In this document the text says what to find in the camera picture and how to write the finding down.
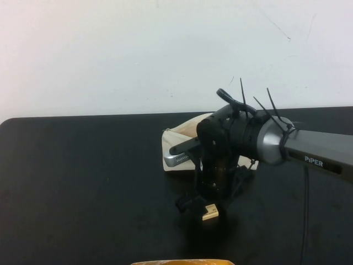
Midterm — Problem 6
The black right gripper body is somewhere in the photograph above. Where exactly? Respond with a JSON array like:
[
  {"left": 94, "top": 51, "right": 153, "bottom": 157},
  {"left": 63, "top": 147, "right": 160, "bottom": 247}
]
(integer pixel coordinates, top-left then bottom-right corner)
[{"left": 197, "top": 156, "right": 236, "bottom": 200}]

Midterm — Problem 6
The yellow orange object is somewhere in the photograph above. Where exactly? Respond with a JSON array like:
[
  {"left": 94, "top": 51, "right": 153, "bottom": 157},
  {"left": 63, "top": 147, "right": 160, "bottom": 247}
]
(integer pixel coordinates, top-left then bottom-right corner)
[{"left": 129, "top": 258, "right": 235, "bottom": 265}]

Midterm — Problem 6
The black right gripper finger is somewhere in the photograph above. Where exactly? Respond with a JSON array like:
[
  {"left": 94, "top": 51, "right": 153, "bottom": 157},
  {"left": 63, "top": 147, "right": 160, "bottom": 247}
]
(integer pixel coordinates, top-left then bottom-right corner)
[
  {"left": 220, "top": 165, "right": 254, "bottom": 212},
  {"left": 175, "top": 193, "right": 206, "bottom": 215}
]

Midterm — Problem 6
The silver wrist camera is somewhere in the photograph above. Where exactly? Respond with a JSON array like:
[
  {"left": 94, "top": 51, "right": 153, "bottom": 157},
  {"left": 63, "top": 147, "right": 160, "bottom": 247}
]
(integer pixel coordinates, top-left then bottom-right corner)
[{"left": 164, "top": 153, "right": 191, "bottom": 168}]

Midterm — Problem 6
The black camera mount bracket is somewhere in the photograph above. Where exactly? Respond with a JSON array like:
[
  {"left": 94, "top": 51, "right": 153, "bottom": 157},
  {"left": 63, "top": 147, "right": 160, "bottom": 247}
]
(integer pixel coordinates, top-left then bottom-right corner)
[{"left": 169, "top": 137, "right": 201, "bottom": 155}]

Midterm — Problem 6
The black zip tie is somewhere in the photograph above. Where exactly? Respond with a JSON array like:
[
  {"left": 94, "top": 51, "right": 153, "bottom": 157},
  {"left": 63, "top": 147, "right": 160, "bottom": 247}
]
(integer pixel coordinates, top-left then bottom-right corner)
[
  {"left": 239, "top": 78, "right": 248, "bottom": 111},
  {"left": 253, "top": 96, "right": 276, "bottom": 120},
  {"left": 266, "top": 88, "right": 293, "bottom": 130}
]

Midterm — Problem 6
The small wooden block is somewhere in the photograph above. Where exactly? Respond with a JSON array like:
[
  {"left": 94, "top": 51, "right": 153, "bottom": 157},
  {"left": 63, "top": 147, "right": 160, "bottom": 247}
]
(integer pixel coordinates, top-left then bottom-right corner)
[{"left": 202, "top": 204, "right": 221, "bottom": 221}]

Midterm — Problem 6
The black looped cable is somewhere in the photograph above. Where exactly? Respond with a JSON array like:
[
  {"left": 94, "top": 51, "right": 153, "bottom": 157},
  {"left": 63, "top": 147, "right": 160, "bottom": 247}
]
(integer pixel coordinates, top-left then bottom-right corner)
[{"left": 216, "top": 88, "right": 257, "bottom": 114}]

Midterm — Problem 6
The beige fabric pencil case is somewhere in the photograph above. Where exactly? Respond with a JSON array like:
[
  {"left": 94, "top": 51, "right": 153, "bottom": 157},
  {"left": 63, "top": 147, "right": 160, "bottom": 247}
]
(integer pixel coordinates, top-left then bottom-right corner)
[{"left": 161, "top": 113, "right": 260, "bottom": 173}]

